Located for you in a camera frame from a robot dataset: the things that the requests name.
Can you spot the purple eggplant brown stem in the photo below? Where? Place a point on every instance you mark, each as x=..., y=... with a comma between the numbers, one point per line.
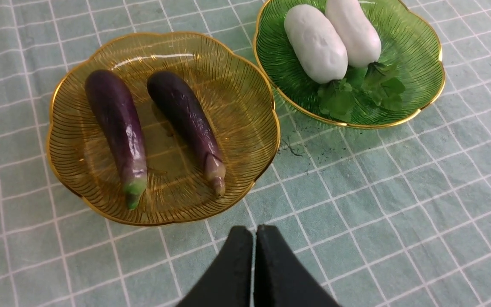
x=179, y=104

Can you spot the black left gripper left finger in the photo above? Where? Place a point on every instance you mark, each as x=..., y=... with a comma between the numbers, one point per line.
x=227, y=281

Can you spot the amber plastic plate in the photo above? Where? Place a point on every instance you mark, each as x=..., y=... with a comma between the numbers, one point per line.
x=235, y=96

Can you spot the green plastic plate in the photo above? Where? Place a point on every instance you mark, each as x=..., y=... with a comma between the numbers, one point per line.
x=407, y=40

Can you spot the green checkered tablecloth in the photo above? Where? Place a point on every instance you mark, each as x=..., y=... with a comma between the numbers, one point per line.
x=399, y=217

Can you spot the purple eggplant green stem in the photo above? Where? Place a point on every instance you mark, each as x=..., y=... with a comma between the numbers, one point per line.
x=113, y=106

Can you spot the white radish with leaves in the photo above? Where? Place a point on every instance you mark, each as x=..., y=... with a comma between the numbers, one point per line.
x=333, y=88

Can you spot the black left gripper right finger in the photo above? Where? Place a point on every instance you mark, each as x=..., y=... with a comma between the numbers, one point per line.
x=280, y=280

